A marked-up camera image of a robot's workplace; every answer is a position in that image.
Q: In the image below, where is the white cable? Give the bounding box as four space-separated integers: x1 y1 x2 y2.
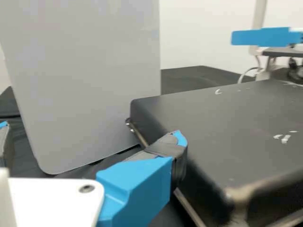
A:
237 67 264 83

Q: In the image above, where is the black tray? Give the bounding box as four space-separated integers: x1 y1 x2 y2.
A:
125 79 303 227

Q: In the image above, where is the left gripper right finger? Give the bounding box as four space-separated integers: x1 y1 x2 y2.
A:
95 129 189 227

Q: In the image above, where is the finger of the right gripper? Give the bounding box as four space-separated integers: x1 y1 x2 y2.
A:
231 26 303 47

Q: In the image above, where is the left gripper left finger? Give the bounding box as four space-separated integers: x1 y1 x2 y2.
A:
0 121 10 166

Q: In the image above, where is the cream microscope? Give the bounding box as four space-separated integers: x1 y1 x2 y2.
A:
250 0 303 82

